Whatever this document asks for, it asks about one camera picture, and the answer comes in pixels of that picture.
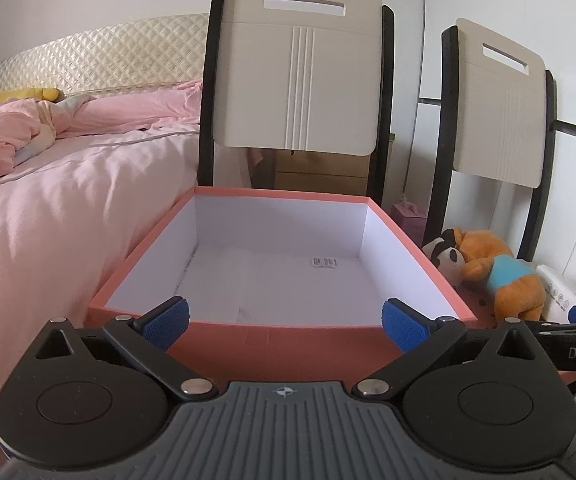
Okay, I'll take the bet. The yellow plush on bed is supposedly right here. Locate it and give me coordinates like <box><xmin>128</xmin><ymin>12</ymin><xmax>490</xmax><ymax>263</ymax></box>
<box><xmin>0</xmin><ymin>88</ymin><xmax>61</xmax><ymax>103</ymax></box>

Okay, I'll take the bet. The quilted cream headboard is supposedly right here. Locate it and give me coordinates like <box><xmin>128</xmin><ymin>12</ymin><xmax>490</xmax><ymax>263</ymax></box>
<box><xmin>0</xmin><ymin>13</ymin><xmax>209</xmax><ymax>96</ymax></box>

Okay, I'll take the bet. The right beige folding chair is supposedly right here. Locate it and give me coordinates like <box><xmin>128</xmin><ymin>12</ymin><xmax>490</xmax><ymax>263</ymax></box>
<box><xmin>423</xmin><ymin>18</ymin><xmax>576</xmax><ymax>260</ymax></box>

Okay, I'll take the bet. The pink shoe box base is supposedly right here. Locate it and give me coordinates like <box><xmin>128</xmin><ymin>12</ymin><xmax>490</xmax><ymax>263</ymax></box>
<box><xmin>87</xmin><ymin>188</ymin><xmax>476</xmax><ymax>385</ymax></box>

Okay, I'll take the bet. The orange plush bear toy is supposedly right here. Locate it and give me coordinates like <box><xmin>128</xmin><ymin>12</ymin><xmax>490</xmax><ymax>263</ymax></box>
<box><xmin>454</xmin><ymin>228</ymin><xmax>546</xmax><ymax>322</ymax></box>

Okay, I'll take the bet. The wooden drawer cabinet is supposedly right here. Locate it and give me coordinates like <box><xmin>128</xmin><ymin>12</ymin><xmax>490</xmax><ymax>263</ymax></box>
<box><xmin>247</xmin><ymin>148</ymin><xmax>370</xmax><ymax>195</ymax></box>

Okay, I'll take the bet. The white tissue pack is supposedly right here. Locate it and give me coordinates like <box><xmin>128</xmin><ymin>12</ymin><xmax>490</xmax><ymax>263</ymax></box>
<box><xmin>535</xmin><ymin>264</ymin><xmax>576</xmax><ymax>324</ymax></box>

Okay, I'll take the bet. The left beige folding chair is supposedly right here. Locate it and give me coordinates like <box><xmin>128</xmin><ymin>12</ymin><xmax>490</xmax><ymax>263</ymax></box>
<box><xmin>198</xmin><ymin>0</ymin><xmax>395</xmax><ymax>203</ymax></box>

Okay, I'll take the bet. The panda plush toy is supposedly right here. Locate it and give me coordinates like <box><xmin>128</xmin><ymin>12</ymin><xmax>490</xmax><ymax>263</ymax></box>
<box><xmin>422</xmin><ymin>229</ymin><xmax>465</xmax><ymax>288</ymax></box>

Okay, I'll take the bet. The small pink gift box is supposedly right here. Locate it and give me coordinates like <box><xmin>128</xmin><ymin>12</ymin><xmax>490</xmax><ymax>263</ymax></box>
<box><xmin>390</xmin><ymin>198</ymin><xmax>427</xmax><ymax>246</ymax></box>

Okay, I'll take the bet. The beige folding chair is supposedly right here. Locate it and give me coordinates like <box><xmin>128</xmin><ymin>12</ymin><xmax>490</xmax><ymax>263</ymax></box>
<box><xmin>423</xmin><ymin>18</ymin><xmax>576</xmax><ymax>260</ymax></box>
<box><xmin>198</xmin><ymin>0</ymin><xmax>395</xmax><ymax>203</ymax></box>

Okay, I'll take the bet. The bed with pink bedding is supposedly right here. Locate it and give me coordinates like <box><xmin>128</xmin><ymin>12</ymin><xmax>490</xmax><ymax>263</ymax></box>
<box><xmin>0</xmin><ymin>80</ymin><xmax>202</xmax><ymax>463</ymax></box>

